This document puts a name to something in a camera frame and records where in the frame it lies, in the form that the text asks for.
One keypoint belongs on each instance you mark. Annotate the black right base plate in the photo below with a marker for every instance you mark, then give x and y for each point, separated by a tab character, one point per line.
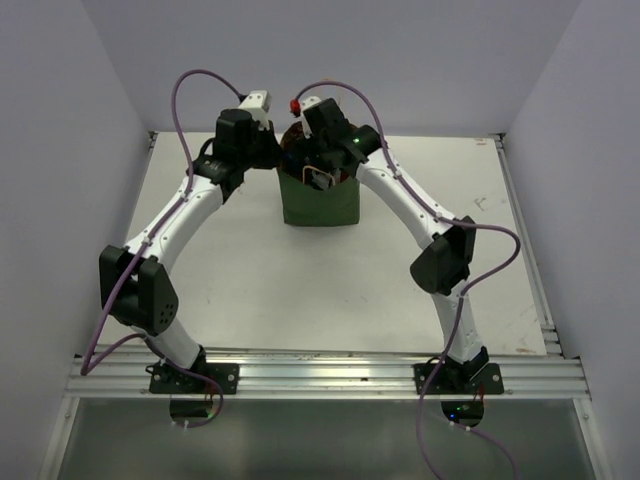
450	381

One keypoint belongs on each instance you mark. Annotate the aluminium rail frame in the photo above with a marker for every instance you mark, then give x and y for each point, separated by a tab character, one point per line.
325	328

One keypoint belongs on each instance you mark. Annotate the orange red Doritos bag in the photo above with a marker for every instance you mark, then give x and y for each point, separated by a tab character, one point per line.
293	143

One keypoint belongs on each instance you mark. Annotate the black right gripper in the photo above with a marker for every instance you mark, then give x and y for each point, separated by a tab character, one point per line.
317	157

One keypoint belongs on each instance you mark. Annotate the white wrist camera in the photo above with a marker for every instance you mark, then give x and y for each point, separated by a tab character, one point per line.
298	109
257	103

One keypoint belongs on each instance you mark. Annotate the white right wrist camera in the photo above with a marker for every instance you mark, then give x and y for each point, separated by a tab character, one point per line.
298	109

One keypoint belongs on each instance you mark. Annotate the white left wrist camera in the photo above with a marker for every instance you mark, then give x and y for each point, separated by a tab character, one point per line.
257	103

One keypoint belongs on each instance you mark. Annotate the green brown paper bag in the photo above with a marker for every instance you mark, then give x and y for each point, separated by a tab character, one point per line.
312	198

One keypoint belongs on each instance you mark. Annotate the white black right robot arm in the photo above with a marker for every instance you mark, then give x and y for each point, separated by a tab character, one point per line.
447	243

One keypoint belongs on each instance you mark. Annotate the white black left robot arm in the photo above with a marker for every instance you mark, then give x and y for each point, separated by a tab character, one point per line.
135	281

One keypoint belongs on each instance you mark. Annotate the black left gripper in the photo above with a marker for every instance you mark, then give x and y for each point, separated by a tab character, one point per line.
270	151

